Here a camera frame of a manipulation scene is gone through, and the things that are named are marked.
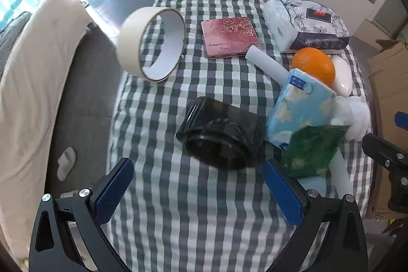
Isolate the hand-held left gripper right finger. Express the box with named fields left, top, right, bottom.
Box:
left=263, top=160, right=370, bottom=272

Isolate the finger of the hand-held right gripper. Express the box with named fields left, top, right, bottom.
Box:
left=394, top=112, right=408, bottom=130
left=363, top=133, right=408, bottom=213

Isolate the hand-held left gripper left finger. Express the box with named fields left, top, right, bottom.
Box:
left=29, top=158, right=134, bottom=272

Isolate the brown cardboard box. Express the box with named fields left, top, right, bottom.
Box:
left=366, top=40, right=408, bottom=220

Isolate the white plush toy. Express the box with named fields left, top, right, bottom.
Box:
left=330, top=95, right=372, bottom=141

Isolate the blue green tissue packet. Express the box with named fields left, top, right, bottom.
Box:
left=266, top=68, right=349, bottom=177

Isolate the orange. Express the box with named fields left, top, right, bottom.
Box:
left=291, top=48, right=336, bottom=88

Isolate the floral tissue pack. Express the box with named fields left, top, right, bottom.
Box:
left=263, top=0, right=350, bottom=53

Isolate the grey slipper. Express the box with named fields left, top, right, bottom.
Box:
left=57, top=147, right=77, bottom=181

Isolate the white oval object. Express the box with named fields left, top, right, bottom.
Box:
left=330, top=56, right=353, bottom=97

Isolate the checkered tablecloth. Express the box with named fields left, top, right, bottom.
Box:
left=107, top=0, right=373, bottom=272

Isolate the black glass jar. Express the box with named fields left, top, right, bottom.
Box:
left=176, top=97, right=267, bottom=170

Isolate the white paper roll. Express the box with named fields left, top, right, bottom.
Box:
left=245, top=45, right=290, bottom=86

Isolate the cream sofa cushion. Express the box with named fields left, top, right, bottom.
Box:
left=0, top=0, right=93, bottom=260

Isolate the masking tape roll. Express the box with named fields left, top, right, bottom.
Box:
left=116, top=7, right=186, bottom=83

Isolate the pink notebook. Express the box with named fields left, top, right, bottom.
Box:
left=201, top=17, right=263, bottom=60

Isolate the grey striped cushion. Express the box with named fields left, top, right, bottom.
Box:
left=0, top=11, right=32, bottom=75

